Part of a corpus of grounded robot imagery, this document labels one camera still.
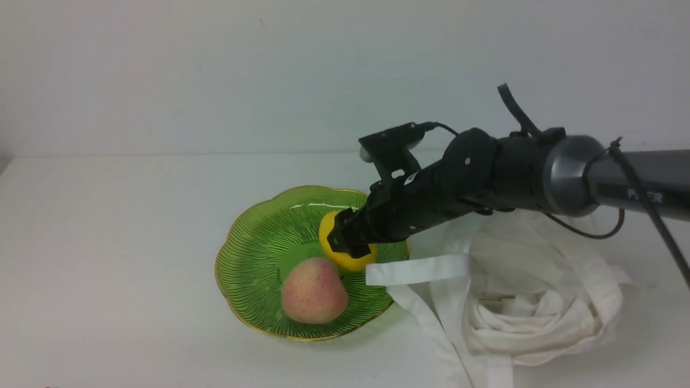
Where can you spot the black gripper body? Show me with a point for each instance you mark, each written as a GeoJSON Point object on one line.
{"type": "Point", "coordinates": [396, 210]}

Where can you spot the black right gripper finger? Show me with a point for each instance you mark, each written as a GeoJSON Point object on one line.
{"type": "Point", "coordinates": [358, 249]}

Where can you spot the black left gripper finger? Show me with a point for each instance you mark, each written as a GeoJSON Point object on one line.
{"type": "Point", "coordinates": [342, 235]}

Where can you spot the yellow lemon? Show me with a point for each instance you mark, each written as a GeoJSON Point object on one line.
{"type": "Point", "coordinates": [343, 260]}

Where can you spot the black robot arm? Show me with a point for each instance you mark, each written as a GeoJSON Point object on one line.
{"type": "Point", "coordinates": [551, 173]}

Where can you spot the pink peach fruit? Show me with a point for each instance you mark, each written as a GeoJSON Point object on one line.
{"type": "Point", "coordinates": [313, 292]}

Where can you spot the white cloth bag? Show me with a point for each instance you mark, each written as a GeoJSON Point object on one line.
{"type": "Point", "coordinates": [511, 289]}

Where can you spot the green ribbed glass bowl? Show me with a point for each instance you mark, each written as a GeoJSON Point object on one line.
{"type": "Point", "coordinates": [267, 241]}

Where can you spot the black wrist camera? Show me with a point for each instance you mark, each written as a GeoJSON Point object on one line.
{"type": "Point", "coordinates": [390, 150]}

